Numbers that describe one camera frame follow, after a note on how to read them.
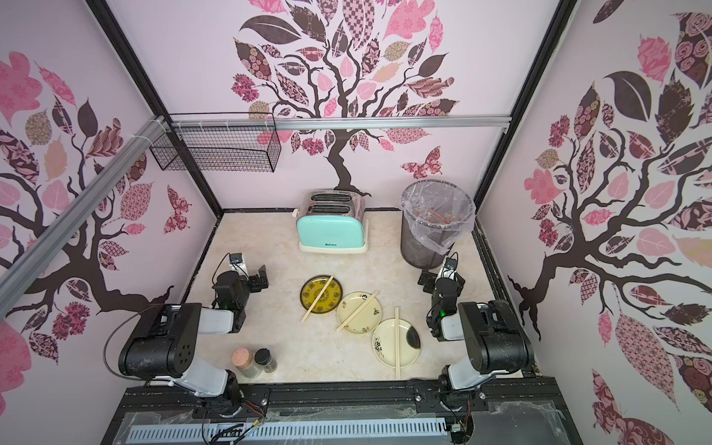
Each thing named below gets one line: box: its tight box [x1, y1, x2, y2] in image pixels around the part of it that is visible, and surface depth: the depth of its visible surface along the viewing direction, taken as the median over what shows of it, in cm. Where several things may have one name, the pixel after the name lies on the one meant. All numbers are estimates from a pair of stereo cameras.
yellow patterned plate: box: [299, 274, 344, 315], surface depth 96 cm
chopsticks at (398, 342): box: [394, 306, 402, 381], surface depth 84 cm
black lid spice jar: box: [254, 347, 279, 373], surface depth 74 cm
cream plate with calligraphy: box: [336, 291, 383, 335], surface depth 91 cm
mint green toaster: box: [292, 189, 369, 255], surface depth 100 cm
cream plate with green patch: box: [370, 317, 422, 369], surface depth 85 cm
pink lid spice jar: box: [230, 346, 262, 379], surface depth 73 cm
